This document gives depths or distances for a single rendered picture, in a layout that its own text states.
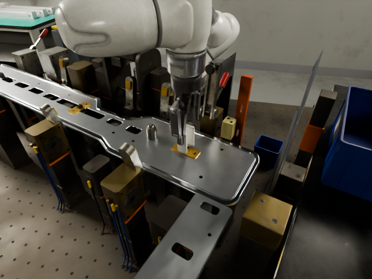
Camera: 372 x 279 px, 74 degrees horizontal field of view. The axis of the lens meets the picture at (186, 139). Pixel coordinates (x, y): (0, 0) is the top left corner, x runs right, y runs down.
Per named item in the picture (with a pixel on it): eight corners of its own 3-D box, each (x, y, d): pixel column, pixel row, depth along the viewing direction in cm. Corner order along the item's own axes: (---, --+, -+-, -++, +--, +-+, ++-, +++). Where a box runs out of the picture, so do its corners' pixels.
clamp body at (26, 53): (38, 114, 145) (10, 52, 122) (55, 106, 153) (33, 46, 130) (46, 118, 142) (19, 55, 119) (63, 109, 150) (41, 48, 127)
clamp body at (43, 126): (52, 208, 93) (13, 135, 72) (78, 187, 101) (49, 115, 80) (64, 216, 91) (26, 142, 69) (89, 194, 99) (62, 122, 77)
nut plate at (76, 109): (73, 114, 89) (73, 112, 88) (67, 111, 90) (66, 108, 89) (92, 104, 94) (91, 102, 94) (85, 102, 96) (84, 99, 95)
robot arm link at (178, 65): (156, 49, 53) (159, 75, 57) (193, 57, 49) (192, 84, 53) (179, 39, 59) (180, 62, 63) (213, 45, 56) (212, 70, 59)
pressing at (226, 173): (-45, 80, 114) (-46, 77, 113) (5, 64, 129) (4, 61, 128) (233, 212, 57) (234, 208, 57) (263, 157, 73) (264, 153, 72)
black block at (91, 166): (96, 232, 85) (71, 173, 67) (116, 212, 92) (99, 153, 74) (107, 239, 83) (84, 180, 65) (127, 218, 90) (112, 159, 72)
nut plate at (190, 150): (170, 149, 74) (170, 146, 73) (177, 142, 76) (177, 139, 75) (195, 159, 70) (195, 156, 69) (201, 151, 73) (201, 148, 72)
